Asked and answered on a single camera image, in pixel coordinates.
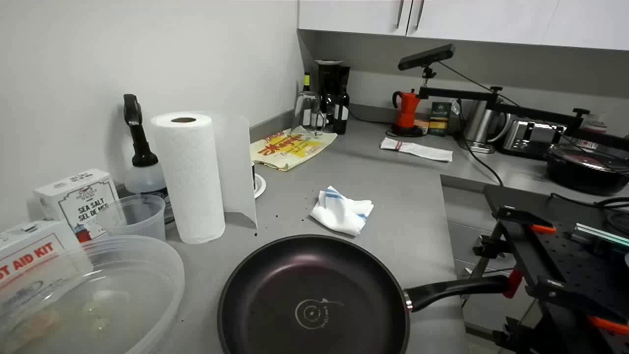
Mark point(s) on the white paper towel roll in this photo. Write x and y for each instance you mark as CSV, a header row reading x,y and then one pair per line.
x,y
190,177

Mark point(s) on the dark glass bottle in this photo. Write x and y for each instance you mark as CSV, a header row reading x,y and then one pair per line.
x,y
341,116

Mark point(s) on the black coffee maker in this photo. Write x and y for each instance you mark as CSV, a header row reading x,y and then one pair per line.
x,y
332,79

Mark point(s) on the black articulated camera stand arm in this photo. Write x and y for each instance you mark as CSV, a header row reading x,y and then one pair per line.
x,y
459,92

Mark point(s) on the white cloth with blue stripes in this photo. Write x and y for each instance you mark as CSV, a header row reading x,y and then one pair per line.
x,y
341,212

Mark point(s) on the white sea salt box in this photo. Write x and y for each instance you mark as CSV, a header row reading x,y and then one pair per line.
x,y
82,203

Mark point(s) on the small clear plastic container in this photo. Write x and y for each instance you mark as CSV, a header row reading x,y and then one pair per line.
x,y
145,216

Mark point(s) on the black perforated breadboard table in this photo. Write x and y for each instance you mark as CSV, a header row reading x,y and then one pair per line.
x,y
577,275

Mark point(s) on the white folded towel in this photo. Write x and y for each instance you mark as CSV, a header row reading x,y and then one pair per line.
x,y
420,149

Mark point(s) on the spray bottle with black trigger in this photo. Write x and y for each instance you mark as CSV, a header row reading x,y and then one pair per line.
x,y
141,153

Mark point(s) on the red moka pot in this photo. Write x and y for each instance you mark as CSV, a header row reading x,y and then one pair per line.
x,y
406,110

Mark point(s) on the round white plate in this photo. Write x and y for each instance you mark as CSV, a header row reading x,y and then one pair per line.
x,y
261,187

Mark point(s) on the black stereo camera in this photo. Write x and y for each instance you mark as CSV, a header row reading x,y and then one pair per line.
x,y
426,57

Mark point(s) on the white wall cabinet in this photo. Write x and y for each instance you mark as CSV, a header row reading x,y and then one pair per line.
x,y
512,20

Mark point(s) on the black nonstick frying pan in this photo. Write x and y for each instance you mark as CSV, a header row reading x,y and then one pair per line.
x,y
316,287

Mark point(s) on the silver metal bar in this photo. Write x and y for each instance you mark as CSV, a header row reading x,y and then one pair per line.
x,y
601,234

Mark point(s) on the white first aid kit box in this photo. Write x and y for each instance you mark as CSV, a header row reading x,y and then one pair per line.
x,y
33,256

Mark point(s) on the black skillet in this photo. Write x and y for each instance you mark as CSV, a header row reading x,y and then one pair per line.
x,y
587,169

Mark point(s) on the stainless steel kettle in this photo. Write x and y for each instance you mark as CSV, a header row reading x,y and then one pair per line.
x,y
483,124

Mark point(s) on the silver toaster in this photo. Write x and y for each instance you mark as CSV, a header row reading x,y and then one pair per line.
x,y
534,136

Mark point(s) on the dark green tin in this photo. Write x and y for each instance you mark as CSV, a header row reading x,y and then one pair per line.
x,y
446,118

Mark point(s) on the large clear plastic bowl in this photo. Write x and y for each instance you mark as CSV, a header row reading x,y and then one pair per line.
x,y
131,295

